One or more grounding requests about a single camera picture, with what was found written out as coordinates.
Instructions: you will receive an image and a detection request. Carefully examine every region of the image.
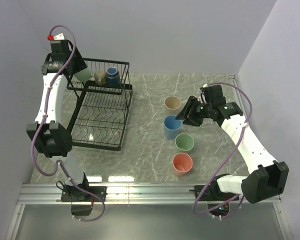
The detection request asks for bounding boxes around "olive ceramic mug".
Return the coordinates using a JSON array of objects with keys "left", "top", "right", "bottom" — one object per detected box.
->
[{"left": 94, "top": 69, "right": 107, "bottom": 86}]

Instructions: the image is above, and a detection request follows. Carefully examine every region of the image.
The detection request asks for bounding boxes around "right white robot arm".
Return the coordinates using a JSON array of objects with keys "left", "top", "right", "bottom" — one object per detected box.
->
[{"left": 176, "top": 82, "right": 289, "bottom": 204}]

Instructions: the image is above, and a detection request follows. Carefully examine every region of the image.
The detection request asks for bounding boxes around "small green plastic cup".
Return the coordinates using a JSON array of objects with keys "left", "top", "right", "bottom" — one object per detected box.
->
[{"left": 74, "top": 67, "right": 92, "bottom": 83}]

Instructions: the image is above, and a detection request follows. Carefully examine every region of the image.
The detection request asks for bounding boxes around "blue plastic cup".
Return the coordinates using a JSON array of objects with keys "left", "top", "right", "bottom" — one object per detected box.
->
[{"left": 163, "top": 115, "right": 182, "bottom": 140}]

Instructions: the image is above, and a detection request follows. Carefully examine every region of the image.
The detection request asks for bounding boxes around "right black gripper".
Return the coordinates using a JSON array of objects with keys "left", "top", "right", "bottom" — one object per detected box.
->
[{"left": 175, "top": 95, "right": 213, "bottom": 127}]

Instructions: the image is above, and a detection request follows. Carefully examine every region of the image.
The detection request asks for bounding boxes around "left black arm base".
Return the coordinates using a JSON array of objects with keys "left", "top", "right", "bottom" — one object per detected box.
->
[{"left": 60, "top": 185, "right": 107, "bottom": 202}]

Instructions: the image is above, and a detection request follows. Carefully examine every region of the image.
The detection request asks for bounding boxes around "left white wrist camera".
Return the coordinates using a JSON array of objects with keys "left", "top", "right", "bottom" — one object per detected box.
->
[{"left": 47, "top": 33, "right": 66, "bottom": 41}]

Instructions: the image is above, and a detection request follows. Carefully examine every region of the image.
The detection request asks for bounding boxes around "aluminium mounting rail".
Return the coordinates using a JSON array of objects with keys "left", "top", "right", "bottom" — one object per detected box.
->
[{"left": 17, "top": 183, "right": 282, "bottom": 205}]

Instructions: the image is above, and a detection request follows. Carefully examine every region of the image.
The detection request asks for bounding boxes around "large green plastic cup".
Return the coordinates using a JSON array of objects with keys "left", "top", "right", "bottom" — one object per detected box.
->
[{"left": 175, "top": 133, "right": 195, "bottom": 154}]

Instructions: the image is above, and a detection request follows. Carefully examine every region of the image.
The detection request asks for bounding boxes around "dark blue glazed mug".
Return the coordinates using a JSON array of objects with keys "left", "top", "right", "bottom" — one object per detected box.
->
[{"left": 105, "top": 66, "right": 121, "bottom": 86}]

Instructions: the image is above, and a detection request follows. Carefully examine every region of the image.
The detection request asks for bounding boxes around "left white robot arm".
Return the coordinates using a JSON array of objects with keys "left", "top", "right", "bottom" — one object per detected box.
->
[{"left": 26, "top": 35, "right": 91, "bottom": 201}]

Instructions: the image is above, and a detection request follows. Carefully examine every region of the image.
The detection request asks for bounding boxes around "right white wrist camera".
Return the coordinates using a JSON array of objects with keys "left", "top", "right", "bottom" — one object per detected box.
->
[{"left": 198, "top": 84, "right": 208, "bottom": 103}]

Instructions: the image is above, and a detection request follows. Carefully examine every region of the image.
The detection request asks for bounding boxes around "pink plastic cup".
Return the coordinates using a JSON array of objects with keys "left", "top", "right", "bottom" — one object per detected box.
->
[{"left": 172, "top": 152, "right": 193, "bottom": 177}]

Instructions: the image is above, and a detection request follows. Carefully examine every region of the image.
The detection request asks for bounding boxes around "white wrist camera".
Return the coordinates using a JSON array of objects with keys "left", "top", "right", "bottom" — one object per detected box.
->
[
  {"left": 47, "top": 33, "right": 66, "bottom": 41},
  {"left": 198, "top": 84, "right": 208, "bottom": 103}
]

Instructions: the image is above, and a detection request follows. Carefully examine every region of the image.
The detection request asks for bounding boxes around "beige plastic cup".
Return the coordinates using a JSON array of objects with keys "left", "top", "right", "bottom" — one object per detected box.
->
[{"left": 164, "top": 95, "right": 182, "bottom": 116}]

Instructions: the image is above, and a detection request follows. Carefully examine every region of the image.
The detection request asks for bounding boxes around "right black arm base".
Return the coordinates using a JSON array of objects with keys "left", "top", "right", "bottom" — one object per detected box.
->
[{"left": 193, "top": 185, "right": 218, "bottom": 201}]

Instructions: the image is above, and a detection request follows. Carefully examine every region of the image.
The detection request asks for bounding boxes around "black wire dish rack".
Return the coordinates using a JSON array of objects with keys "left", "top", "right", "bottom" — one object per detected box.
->
[{"left": 67, "top": 58, "right": 133, "bottom": 151}]

